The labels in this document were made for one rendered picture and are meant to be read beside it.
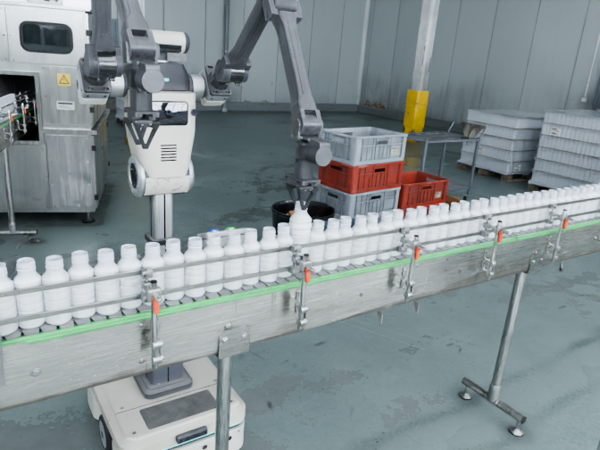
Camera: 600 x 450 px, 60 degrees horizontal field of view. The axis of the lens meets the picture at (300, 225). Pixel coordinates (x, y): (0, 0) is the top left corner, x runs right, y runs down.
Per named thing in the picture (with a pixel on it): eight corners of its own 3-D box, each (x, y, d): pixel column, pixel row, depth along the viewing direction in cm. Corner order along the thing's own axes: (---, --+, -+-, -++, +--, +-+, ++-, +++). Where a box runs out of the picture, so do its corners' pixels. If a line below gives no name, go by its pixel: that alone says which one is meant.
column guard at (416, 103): (411, 142, 1130) (418, 90, 1096) (398, 139, 1161) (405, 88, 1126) (423, 142, 1151) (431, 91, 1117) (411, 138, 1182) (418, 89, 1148)
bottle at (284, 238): (279, 269, 166) (280, 220, 160) (295, 273, 163) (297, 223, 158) (269, 275, 161) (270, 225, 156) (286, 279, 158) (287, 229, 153)
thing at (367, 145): (354, 166, 389) (357, 137, 382) (317, 155, 418) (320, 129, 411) (404, 161, 428) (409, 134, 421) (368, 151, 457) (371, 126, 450)
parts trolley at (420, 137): (415, 212, 610) (428, 127, 579) (384, 199, 653) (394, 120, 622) (473, 204, 666) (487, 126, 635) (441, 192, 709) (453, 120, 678)
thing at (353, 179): (351, 195, 397) (354, 166, 390) (315, 182, 426) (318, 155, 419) (402, 187, 435) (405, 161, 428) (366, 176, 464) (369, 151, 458)
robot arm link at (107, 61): (106, 60, 171) (89, 60, 168) (113, 45, 163) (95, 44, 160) (112, 87, 170) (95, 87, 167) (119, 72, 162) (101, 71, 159)
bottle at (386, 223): (374, 260, 180) (380, 214, 175) (371, 254, 186) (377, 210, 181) (391, 261, 181) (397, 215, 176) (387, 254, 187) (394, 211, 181)
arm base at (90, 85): (111, 93, 177) (104, 61, 178) (115, 83, 170) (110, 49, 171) (83, 93, 172) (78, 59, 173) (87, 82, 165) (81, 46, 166)
